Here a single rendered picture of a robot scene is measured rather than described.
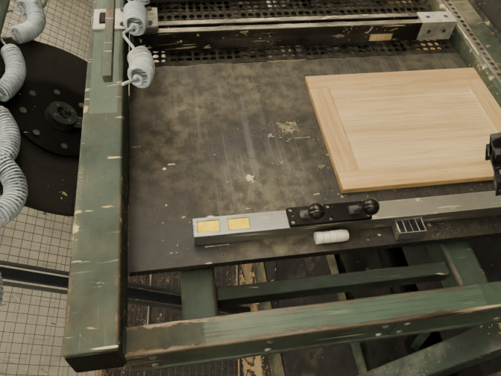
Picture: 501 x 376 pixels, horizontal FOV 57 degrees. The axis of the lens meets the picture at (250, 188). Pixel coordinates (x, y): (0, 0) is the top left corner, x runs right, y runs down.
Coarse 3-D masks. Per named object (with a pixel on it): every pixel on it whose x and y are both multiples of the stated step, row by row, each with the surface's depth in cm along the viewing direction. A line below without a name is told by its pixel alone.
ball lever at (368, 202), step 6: (366, 198) 100; (372, 198) 99; (366, 204) 98; (372, 204) 98; (378, 204) 98; (354, 210) 108; (360, 210) 105; (366, 210) 98; (372, 210) 98; (378, 210) 99
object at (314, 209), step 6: (312, 204) 97; (318, 204) 97; (300, 210) 108; (306, 210) 108; (312, 210) 96; (318, 210) 96; (324, 210) 97; (300, 216) 107; (306, 216) 107; (312, 216) 97; (318, 216) 96
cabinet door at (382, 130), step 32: (320, 96) 138; (352, 96) 139; (384, 96) 140; (416, 96) 141; (448, 96) 142; (480, 96) 142; (320, 128) 132; (352, 128) 131; (384, 128) 132; (416, 128) 132; (448, 128) 133; (480, 128) 134; (352, 160) 123; (384, 160) 124; (416, 160) 125; (448, 160) 126; (480, 160) 126
